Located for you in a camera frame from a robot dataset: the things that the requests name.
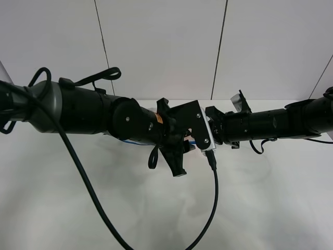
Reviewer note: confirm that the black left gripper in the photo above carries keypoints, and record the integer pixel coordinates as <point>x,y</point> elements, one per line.
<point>173,144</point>

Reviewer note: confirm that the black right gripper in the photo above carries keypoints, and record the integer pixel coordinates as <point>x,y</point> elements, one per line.
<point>228,128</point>

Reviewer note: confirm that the clear zip bag blue seal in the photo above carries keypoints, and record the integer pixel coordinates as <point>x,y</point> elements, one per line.
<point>138,142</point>

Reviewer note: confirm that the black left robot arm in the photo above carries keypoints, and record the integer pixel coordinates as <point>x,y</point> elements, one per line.
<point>65,108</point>

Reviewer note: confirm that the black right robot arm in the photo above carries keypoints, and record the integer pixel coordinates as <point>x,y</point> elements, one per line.
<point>306,119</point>

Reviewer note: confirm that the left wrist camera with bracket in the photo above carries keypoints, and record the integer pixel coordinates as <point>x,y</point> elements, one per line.
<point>191,116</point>

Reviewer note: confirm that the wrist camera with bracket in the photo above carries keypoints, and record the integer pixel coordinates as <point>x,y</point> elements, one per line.
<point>191,116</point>
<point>240,103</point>

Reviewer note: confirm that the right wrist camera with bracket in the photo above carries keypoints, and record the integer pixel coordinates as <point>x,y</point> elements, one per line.
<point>240,103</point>

